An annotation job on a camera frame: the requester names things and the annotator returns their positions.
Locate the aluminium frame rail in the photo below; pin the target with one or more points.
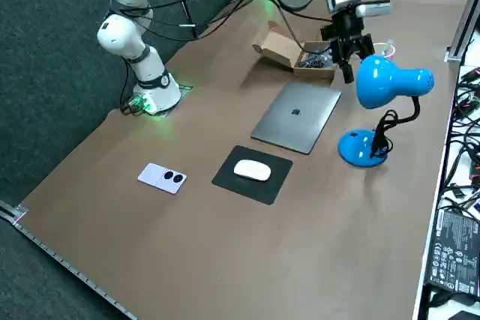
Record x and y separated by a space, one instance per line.
460 35

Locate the aluminium table edge rail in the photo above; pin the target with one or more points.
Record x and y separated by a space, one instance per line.
56 256

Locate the bag of black parts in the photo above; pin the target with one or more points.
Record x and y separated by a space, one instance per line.
315 59

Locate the lilac foldable phone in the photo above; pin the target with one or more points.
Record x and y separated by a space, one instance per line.
153 175

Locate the white computer mouse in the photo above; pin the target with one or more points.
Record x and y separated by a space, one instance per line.
252 170

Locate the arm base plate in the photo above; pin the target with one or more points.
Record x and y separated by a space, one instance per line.
183 89

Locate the open cardboard box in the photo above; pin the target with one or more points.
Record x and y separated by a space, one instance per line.
277 46

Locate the black labelled power adapter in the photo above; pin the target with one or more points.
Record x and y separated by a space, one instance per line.
453 252

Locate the silver laptop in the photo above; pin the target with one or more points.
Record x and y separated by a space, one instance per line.
296 117

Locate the blue desk lamp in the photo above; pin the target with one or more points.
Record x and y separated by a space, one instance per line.
375 80

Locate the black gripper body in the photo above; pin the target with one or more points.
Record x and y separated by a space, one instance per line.
345 26

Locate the green pen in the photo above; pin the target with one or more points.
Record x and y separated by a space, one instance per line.
389 42

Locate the black mouse pad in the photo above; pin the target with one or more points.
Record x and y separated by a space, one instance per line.
255 192

